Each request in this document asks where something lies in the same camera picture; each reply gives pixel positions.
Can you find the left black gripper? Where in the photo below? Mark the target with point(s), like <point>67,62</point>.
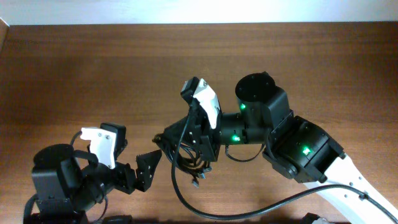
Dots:
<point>145,175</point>

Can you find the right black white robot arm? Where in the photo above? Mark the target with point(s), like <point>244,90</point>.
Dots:
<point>295,147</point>

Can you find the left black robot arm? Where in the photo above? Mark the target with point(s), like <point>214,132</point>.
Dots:
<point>69,182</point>

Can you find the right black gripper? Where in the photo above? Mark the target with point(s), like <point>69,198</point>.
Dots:
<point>207,137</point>

